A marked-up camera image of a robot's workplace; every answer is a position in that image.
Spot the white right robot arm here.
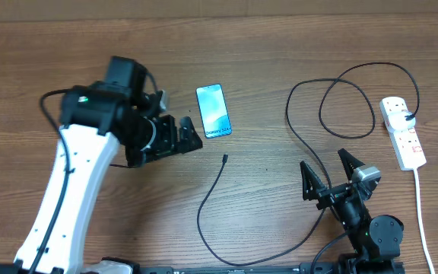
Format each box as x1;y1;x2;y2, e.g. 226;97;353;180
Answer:
300;149;405;274

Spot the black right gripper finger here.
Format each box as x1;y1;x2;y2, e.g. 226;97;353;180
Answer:
300;161;326;201
338;148;364;183

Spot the white charger plug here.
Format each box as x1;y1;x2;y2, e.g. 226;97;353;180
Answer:
386;110;416;132

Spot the white power strip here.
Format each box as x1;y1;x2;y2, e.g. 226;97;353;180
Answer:
379;97;427;170

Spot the black USB charging cable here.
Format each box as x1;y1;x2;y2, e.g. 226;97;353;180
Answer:
196;62;421;267

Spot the Samsung Galaxy smartphone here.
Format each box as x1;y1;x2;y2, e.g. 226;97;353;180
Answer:
195;84;233;139

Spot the white power strip cord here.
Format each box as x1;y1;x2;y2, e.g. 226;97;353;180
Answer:
412;168;436;274

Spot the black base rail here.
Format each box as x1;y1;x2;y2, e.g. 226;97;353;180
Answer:
140;263;405;274

